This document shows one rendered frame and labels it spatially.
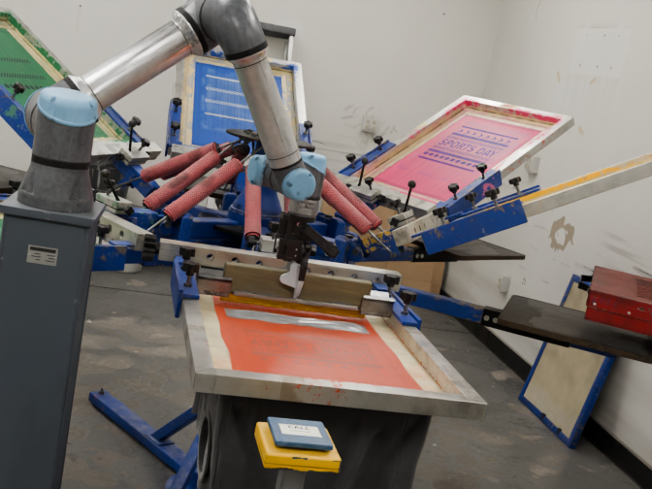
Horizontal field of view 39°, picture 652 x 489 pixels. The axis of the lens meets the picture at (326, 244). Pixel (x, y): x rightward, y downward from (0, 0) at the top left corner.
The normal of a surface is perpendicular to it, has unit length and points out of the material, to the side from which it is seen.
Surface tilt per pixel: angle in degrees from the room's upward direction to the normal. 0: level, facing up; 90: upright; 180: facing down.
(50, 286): 90
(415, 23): 90
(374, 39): 90
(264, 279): 90
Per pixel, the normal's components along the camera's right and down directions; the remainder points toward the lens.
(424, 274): 0.23, 0.02
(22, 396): 0.11, 0.22
